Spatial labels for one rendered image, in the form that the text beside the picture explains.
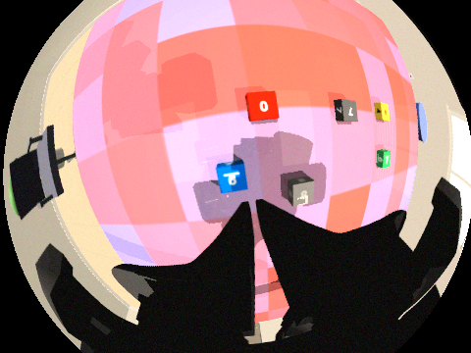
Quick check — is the red block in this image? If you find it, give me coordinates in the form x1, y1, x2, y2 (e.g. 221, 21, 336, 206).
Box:
244, 90, 280, 122

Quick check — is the blue block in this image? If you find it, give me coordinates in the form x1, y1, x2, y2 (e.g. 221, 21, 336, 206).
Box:
216, 161, 247, 193

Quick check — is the yellow block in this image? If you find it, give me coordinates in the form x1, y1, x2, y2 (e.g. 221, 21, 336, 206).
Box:
374, 102, 390, 121

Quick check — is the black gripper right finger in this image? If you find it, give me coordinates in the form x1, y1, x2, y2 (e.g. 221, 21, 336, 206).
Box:
255, 199, 407, 326

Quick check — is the green block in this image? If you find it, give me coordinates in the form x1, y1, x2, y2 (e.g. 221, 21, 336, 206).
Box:
376, 149, 392, 169

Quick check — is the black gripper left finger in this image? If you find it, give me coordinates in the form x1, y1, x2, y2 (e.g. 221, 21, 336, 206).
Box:
111, 201, 255, 336

